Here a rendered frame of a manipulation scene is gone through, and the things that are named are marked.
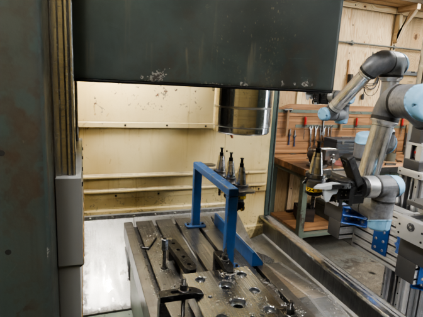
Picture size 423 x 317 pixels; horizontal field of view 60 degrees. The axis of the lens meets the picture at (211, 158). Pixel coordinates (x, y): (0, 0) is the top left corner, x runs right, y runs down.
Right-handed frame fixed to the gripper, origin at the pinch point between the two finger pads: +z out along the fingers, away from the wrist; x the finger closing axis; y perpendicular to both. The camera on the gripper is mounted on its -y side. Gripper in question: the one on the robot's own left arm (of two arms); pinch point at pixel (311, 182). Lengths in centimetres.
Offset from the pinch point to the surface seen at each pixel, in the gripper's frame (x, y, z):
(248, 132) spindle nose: -7.9, -16.5, 26.9
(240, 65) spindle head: -12.7, -33.0, 32.5
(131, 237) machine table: 63, 41, 47
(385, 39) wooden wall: 260, -94, -264
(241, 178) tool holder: 29.1, 5.9, 10.9
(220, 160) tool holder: 51, 4, 11
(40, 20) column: -34, -35, 73
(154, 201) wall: 101, 38, 30
